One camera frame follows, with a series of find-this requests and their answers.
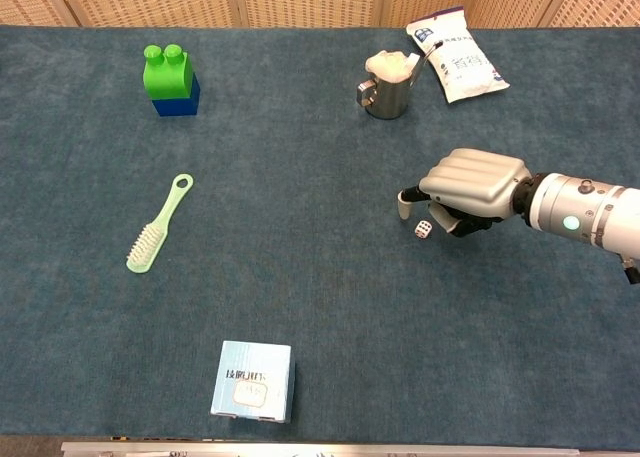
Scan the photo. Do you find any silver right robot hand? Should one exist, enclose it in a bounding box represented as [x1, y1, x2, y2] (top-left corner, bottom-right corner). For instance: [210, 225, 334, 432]
[397, 148, 532, 239]

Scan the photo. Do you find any white printed snack bag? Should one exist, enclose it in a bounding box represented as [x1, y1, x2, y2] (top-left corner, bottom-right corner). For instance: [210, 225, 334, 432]
[405, 5, 511, 105]

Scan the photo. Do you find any stainless steel cup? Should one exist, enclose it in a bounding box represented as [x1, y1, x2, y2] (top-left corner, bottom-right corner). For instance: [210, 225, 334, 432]
[355, 74, 412, 121]

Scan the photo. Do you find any metal spoon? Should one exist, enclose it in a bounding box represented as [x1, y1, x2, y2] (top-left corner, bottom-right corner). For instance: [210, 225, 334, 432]
[407, 40, 445, 89]

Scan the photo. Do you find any white crumpled tissue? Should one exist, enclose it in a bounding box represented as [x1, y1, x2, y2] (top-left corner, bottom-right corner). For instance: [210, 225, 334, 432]
[364, 50, 420, 84]

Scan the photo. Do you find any blue felt table cover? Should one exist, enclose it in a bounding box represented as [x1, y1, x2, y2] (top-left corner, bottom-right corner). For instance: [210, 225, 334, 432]
[0, 24, 640, 451]

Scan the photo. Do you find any light blue cardboard box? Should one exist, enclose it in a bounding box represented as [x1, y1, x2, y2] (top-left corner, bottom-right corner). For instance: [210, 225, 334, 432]
[209, 340, 296, 424]

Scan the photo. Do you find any blue toy building block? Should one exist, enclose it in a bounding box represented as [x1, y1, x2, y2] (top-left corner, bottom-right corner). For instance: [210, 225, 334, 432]
[152, 71, 201, 118]

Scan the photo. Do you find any light green plastic brush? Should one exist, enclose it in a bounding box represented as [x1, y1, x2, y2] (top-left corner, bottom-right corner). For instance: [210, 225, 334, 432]
[125, 173, 195, 275]

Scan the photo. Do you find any green toy building block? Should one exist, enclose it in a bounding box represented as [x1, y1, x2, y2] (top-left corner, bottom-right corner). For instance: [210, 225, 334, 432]
[142, 43, 194, 101]

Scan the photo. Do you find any aluminium table edge rail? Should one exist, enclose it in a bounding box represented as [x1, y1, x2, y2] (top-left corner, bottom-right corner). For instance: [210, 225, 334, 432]
[60, 440, 581, 457]

